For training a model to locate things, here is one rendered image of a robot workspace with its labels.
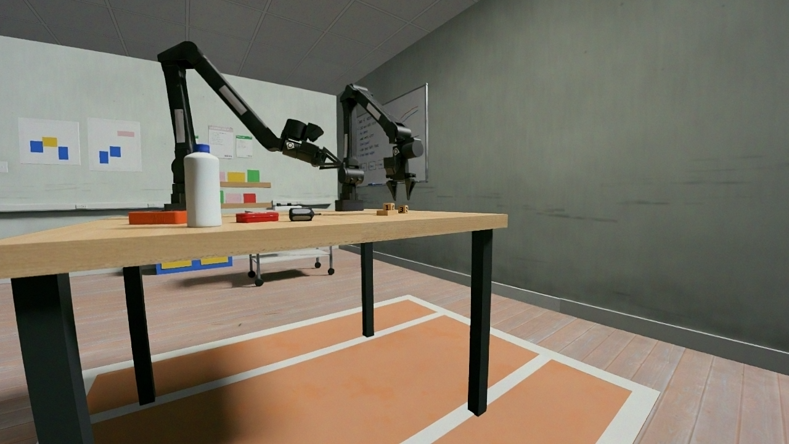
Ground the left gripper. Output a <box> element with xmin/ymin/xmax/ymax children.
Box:
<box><xmin>386</xmin><ymin>173</ymin><xmax>416</xmax><ymax>200</ymax></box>

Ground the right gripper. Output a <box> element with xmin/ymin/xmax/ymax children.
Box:
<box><xmin>296</xmin><ymin>144</ymin><xmax>341</xmax><ymax>170</ymax></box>

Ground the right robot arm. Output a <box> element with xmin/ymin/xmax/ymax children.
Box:
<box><xmin>157</xmin><ymin>41</ymin><xmax>324</xmax><ymax>208</ymax></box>

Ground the white plastic bottle with blue cap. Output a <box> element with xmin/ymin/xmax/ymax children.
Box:
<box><xmin>184</xmin><ymin>144</ymin><xmax>222</xmax><ymax>228</ymax></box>

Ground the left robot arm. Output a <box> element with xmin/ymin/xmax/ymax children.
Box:
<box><xmin>335</xmin><ymin>83</ymin><xmax>423</xmax><ymax>204</ymax></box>

